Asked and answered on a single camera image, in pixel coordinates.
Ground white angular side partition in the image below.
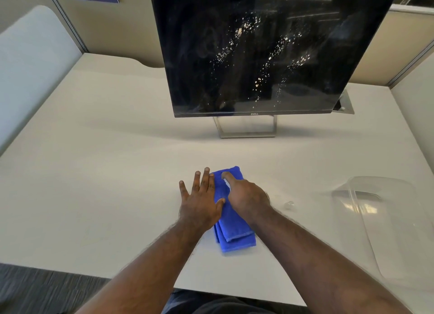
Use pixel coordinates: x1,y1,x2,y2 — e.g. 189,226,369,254
389,41,434,175

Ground person's right forearm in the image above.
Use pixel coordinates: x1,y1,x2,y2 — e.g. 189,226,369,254
247,204,418,314

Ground black computer monitor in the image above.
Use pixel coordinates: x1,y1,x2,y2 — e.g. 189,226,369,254
150,0,397,118

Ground blue cloth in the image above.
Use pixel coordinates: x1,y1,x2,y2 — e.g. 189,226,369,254
210,166,257,253

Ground silver monitor stand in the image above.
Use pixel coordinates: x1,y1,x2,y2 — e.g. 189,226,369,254
213,114,278,139

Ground silver desk cable box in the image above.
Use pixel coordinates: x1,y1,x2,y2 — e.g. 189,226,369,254
332,89,355,115

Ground person's left hand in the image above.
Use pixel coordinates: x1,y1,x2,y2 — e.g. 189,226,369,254
179,167,226,232

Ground person's left forearm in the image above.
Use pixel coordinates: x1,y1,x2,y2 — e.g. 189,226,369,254
74,220,208,314

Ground person's dark trousers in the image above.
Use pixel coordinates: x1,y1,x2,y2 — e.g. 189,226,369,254
162,288,307,314

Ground beige cubicle partition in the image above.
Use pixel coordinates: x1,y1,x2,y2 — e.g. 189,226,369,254
44,0,434,87

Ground clear plastic tray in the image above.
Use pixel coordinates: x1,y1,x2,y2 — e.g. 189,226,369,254
331,176,434,281

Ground white rounded side partition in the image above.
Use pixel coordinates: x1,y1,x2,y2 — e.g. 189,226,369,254
0,5,83,155

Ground person's right hand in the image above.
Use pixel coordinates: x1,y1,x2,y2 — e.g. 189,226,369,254
221,171,272,227

